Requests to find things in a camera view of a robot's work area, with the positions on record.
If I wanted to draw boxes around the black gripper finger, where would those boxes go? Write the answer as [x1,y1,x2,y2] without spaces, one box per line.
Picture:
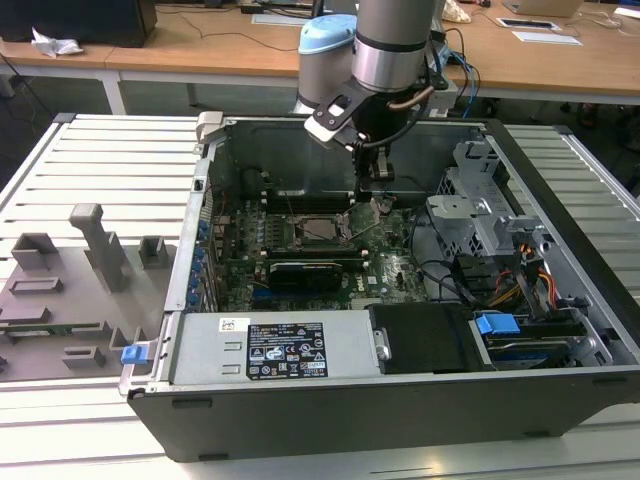
[373,145,397,196]
[354,142,376,204]

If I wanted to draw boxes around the metal socket cover frame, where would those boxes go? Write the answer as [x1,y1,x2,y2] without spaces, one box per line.
[293,214,349,247]

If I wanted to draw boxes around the RAM slot black clips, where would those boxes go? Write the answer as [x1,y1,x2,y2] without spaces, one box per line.
[264,204,354,212]
[266,194,352,202]

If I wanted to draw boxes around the RAM slot white clips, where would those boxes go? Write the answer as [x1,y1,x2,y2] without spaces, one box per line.
[262,253,370,265]
[259,245,366,257]
[265,199,353,207]

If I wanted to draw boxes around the CPU socket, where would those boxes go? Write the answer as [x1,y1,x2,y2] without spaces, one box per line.
[287,212,359,251]

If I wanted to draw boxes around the silver perforated drive cage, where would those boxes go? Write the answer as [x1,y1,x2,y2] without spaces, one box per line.
[427,139,549,261]

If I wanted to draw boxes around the green motherboard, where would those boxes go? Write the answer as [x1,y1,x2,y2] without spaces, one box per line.
[209,192,436,314]

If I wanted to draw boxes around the black graphics card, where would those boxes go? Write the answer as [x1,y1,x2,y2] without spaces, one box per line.
[267,259,346,294]

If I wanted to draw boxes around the beige crumpled bag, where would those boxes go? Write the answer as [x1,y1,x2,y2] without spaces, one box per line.
[442,0,474,24]

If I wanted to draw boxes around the white pad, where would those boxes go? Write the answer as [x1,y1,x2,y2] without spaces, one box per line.
[252,13,312,26]

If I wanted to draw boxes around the black plastic shroud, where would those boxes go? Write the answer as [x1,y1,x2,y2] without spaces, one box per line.
[368,302,482,376]

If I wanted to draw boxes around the wooden desk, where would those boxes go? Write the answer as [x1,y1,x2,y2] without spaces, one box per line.
[0,2,361,117]
[429,2,640,109]

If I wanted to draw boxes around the white paper sheet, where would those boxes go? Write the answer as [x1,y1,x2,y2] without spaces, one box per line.
[512,29,584,47]

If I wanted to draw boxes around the hard disk in blue carrier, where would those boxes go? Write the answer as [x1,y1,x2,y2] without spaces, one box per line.
[472,310,589,372]

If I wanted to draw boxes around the silver laptop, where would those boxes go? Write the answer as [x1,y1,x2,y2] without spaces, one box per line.
[502,0,584,19]

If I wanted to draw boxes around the silver power supply with label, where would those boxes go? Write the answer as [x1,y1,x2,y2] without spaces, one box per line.
[167,309,381,386]

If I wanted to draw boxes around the open black PC case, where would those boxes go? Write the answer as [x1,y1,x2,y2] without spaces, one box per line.
[117,110,640,464]

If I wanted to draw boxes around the blue case latch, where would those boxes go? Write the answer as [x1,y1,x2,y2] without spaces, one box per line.
[121,344,151,367]

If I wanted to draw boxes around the grey parts rack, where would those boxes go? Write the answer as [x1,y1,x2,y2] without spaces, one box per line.
[0,202,174,384]

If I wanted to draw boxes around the black computer box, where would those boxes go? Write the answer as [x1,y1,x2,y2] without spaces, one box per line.
[0,0,159,49]

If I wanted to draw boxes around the crumpled white paper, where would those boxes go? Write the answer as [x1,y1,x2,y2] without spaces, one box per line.
[30,27,85,59]

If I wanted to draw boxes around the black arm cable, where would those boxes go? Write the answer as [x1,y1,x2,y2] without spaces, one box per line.
[357,84,436,149]

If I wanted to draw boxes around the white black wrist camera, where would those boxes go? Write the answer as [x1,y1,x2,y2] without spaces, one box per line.
[303,94,366,151]

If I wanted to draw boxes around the blue cable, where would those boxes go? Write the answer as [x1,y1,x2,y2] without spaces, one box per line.
[447,49,482,119]

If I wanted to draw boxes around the orange yellow wire bundle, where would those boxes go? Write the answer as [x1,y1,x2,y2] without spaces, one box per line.
[492,242,557,307]

